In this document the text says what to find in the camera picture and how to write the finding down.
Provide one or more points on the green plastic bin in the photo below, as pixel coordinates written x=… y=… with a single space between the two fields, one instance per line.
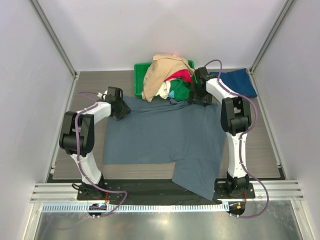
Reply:
x=140 y=70

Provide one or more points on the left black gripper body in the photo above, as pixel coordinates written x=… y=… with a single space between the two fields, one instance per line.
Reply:
x=122 y=109

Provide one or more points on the white slotted cable duct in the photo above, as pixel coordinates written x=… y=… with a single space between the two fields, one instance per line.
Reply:
x=102 y=208

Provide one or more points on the aluminium frame rail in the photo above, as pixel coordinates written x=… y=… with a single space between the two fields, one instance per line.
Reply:
x=278 y=190

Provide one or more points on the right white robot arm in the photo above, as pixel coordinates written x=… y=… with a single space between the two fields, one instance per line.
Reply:
x=235 y=120

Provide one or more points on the grey-blue t shirt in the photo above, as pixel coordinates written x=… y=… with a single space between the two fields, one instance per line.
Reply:
x=166 y=131

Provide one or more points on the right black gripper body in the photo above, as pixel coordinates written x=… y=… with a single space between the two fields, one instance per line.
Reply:
x=204 y=97

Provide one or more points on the light blue t shirt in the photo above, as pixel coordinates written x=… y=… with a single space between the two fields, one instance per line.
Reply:
x=171 y=94

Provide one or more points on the red t shirt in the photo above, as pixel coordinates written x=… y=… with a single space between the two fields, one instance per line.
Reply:
x=184 y=74

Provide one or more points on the beige t shirt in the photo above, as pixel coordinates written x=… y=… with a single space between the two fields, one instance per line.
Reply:
x=162 y=66

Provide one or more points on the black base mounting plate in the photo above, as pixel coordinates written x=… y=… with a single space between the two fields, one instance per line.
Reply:
x=156 y=192

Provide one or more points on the folded dark blue t shirt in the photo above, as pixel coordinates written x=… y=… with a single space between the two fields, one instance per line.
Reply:
x=238 y=81

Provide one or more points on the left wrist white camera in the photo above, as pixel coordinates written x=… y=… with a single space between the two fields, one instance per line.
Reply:
x=102 y=95

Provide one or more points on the green t shirt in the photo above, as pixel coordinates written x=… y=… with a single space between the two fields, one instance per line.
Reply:
x=181 y=89

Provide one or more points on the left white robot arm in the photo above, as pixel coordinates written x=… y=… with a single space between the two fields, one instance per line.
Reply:
x=77 y=136

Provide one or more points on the white t shirt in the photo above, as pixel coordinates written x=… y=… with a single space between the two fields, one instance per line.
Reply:
x=164 y=90

